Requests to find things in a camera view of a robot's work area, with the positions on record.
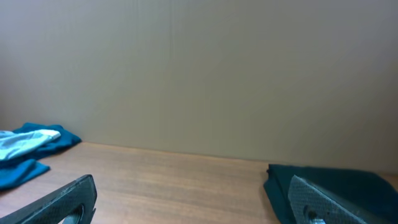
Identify blue shirt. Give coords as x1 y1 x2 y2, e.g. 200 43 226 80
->
1 123 81 190

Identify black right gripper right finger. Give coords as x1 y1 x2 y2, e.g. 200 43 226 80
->
288 175 369 224

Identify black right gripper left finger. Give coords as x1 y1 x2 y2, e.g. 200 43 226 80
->
1 174 97 224

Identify folded black garment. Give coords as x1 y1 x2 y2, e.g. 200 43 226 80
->
263 164 397 224

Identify light blue denim shorts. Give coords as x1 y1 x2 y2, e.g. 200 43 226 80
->
1 129 61 161

